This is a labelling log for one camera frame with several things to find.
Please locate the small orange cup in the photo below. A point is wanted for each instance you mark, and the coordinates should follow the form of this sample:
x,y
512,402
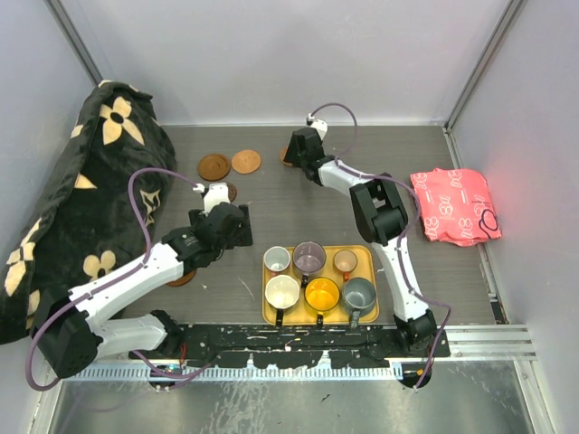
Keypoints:
x,y
345,262

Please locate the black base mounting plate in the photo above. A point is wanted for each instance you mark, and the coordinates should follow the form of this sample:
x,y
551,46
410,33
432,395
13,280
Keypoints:
x,y
234,346

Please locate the purple glass mug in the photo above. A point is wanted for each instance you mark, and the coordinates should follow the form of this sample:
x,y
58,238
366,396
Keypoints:
x,y
308,260

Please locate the small white mug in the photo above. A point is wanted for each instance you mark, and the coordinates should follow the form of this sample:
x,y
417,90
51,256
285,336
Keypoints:
x,y
276,260

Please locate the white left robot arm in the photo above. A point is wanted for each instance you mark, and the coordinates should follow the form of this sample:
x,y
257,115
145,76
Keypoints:
x,y
75,327

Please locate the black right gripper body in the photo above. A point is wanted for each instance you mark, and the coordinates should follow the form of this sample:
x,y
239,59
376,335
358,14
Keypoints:
x,y
293,155

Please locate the light wooden coaster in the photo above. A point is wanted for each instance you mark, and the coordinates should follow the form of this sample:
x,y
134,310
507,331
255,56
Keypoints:
x,y
246,161
283,153

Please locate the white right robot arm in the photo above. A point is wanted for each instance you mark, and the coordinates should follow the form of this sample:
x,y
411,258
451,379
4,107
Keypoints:
x,y
382,221

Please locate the black floral plush blanket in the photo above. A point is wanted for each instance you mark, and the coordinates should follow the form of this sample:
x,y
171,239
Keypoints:
x,y
85,223

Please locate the yellow plastic tray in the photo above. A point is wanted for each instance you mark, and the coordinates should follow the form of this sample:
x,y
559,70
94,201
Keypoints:
x,y
301,314

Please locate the dark walnut coaster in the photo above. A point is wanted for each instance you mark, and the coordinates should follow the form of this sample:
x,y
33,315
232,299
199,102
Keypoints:
x,y
232,192

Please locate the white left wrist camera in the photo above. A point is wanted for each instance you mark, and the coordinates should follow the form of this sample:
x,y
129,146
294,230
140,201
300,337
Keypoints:
x,y
212,194

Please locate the yellow mug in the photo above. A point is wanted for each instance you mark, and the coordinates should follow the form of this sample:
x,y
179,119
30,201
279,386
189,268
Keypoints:
x,y
321,296

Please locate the grey mug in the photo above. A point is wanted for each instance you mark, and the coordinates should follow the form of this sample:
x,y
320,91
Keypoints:
x,y
358,298

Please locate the pink patterned plastic package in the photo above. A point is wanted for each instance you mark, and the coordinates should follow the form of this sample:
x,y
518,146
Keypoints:
x,y
456,206

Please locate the large white mug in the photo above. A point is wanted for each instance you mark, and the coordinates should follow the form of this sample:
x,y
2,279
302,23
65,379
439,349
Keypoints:
x,y
282,293

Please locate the dark brown ringed coaster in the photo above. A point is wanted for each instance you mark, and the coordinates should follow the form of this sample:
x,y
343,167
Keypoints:
x,y
214,167

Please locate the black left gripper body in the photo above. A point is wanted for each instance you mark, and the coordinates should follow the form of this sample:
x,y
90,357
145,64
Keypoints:
x,y
241,238

